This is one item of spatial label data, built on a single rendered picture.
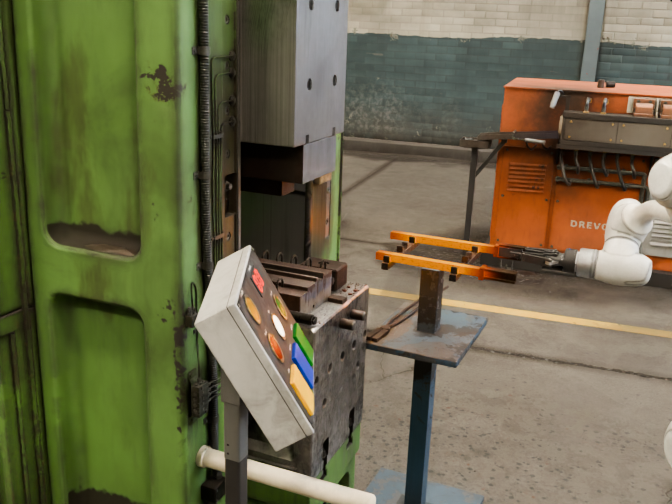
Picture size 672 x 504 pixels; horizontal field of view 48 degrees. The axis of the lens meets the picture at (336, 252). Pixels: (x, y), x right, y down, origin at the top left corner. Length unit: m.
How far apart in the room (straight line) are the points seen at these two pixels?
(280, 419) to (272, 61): 0.83
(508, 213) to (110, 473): 3.89
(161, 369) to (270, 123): 0.62
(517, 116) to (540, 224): 0.76
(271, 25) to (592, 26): 7.70
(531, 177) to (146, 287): 3.97
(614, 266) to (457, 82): 7.25
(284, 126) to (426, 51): 7.81
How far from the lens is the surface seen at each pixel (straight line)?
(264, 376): 1.33
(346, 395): 2.23
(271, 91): 1.80
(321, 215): 2.34
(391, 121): 9.72
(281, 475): 1.85
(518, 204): 5.46
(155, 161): 1.67
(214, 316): 1.29
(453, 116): 9.55
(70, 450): 2.17
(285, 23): 1.78
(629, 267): 2.40
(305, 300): 1.97
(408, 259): 2.29
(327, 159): 1.97
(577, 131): 5.20
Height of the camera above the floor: 1.66
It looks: 17 degrees down
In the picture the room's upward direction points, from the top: 2 degrees clockwise
